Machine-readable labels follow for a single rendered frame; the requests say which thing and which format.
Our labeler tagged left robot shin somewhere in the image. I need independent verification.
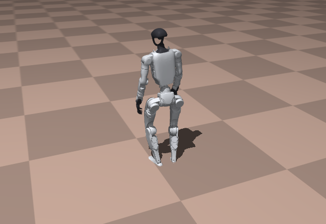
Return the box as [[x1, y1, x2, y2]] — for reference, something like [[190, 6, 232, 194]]
[[145, 128, 160, 163]]

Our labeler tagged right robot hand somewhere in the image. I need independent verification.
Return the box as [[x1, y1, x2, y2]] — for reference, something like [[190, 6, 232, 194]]
[[171, 87, 179, 95]]

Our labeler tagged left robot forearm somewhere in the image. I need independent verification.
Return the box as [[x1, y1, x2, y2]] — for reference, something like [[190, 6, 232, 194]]
[[136, 77, 146, 101]]

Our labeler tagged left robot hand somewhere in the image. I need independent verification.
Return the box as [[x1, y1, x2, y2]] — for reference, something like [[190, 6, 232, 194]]
[[136, 99, 142, 114]]

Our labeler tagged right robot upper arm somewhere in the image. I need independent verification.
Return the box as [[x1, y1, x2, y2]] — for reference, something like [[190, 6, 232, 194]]
[[172, 49, 182, 76]]

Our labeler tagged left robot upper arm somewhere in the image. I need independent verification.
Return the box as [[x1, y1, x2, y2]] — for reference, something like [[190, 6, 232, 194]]
[[140, 54, 153, 86]]

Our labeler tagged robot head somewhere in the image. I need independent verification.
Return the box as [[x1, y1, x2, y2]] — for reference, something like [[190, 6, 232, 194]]
[[151, 28, 169, 53]]

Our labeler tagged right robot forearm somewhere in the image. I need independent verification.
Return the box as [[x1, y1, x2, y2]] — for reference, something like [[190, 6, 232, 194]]
[[172, 74, 182, 90]]

